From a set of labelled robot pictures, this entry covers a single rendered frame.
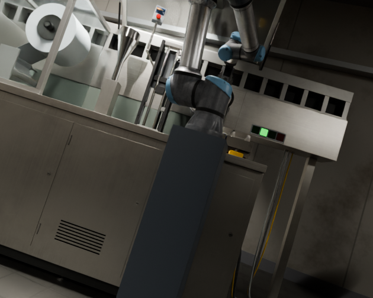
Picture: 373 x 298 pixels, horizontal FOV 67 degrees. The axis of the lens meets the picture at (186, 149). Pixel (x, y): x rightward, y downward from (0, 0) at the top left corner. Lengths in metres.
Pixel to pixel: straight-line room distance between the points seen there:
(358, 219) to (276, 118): 1.71
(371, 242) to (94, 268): 2.77
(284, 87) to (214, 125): 1.24
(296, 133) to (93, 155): 1.39
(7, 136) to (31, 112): 0.18
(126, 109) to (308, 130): 1.33
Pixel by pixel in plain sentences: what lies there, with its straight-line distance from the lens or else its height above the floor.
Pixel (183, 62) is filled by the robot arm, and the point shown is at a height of 1.16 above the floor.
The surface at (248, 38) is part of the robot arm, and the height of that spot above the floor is 1.39.
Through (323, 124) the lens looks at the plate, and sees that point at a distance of 2.26.
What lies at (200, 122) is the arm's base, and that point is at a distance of 1.04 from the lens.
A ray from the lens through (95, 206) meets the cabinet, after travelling 1.56.
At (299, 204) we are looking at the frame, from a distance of 2.34.
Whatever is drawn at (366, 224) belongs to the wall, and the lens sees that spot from 3.52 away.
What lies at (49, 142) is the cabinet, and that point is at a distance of 1.66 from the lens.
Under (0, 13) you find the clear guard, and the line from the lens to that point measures 2.10.
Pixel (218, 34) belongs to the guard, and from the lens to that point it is 2.22.
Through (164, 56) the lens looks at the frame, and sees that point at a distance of 1.77.
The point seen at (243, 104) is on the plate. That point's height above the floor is 1.34.
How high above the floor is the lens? 0.76
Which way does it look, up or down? 4 degrees up
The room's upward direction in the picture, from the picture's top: 18 degrees clockwise
